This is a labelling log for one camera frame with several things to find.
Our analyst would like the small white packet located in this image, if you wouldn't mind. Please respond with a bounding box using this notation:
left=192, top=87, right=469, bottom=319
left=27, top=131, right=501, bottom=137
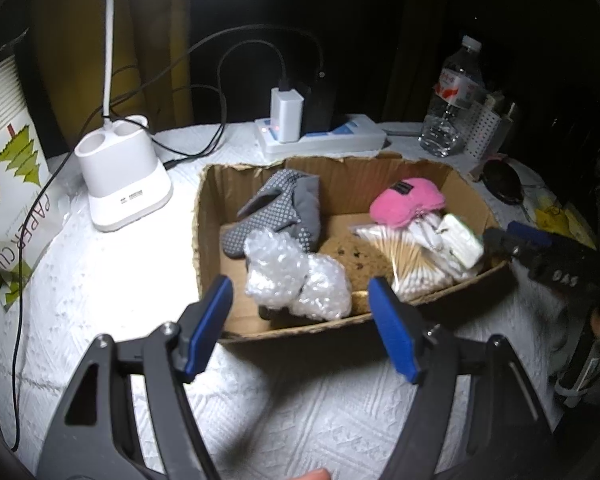
left=437, top=214, right=485, bottom=268

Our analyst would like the black power adapter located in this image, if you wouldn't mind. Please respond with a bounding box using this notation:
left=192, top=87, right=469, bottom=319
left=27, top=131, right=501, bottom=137
left=300, top=77, right=338, bottom=133

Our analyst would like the brown sponge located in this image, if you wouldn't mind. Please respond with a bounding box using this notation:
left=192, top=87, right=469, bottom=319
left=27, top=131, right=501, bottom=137
left=320, top=232, right=396, bottom=313

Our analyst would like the white embossed tablecloth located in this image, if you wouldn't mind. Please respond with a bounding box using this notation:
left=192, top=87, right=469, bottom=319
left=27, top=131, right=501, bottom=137
left=0, top=120, right=596, bottom=480

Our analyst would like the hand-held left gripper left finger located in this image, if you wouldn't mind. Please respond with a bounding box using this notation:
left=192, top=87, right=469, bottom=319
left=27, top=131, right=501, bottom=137
left=35, top=274, right=234, bottom=480

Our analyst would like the white power strip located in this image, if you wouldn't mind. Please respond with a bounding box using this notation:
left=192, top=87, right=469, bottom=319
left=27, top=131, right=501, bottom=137
left=254, top=114, right=387, bottom=162

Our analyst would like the black round object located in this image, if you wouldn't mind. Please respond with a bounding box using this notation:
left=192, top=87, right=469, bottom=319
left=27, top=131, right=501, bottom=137
left=482, top=160, right=523, bottom=206

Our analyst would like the pink plush pouch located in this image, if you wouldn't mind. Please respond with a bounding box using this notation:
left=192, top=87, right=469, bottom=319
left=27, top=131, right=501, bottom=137
left=370, top=176, right=447, bottom=226

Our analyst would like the clear plastic water bottle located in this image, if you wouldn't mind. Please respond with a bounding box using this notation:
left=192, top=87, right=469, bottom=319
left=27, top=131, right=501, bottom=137
left=419, top=35, right=483, bottom=158

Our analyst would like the paper cup sleeve package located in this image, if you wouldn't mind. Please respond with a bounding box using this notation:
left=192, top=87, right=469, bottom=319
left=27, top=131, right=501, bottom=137
left=0, top=52, right=63, bottom=311

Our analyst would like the white perforated basket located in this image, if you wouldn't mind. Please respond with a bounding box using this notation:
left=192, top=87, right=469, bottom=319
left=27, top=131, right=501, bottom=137
left=462, top=92, right=518, bottom=161

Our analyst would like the long black cable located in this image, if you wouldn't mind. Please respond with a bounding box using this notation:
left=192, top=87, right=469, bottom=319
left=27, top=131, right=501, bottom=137
left=7, top=24, right=327, bottom=453

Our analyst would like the white desk lamp base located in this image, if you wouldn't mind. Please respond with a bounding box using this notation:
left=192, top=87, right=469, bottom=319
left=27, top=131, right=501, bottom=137
left=75, top=0, right=173, bottom=233

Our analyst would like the clear bubble wrap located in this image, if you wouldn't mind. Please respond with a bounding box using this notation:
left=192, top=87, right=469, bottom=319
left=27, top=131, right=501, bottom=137
left=242, top=230, right=353, bottom=321

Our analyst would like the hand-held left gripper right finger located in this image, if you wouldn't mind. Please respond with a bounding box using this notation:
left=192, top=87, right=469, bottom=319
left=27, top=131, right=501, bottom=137
left=367, top=276, right=566, bottom=480

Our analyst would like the bag of cotton swabs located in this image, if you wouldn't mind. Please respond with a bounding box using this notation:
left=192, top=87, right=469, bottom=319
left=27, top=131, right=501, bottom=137
left=354, top=215, right=481, bottom=301

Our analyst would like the yellow plastic packet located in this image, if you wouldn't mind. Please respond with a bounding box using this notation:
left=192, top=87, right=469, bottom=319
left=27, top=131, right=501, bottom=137
left=530, top=195, right=596, bottom=246

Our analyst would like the grey dotted oven mitt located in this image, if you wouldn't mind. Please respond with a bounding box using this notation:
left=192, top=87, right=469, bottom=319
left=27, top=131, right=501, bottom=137
left=220, top=169, right=323, bottom=261

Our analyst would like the white charger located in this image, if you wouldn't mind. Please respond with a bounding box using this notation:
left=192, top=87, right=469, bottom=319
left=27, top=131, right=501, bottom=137
left=271, top=87, right=303, bottom=143

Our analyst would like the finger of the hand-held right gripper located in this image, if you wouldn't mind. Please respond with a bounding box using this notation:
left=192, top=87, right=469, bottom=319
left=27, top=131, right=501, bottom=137
left=507, top=220, right=555, bottom=251
left=482, top=227, right=533, bottom=266

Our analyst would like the brown cardboard box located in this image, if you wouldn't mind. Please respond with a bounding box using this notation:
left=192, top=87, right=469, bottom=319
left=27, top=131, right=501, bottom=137
left=192, top=152, right=511, bottom=345

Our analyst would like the black charger cable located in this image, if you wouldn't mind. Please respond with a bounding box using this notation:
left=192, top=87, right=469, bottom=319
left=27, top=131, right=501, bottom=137
left=152, top=40, right=292, bottom=168

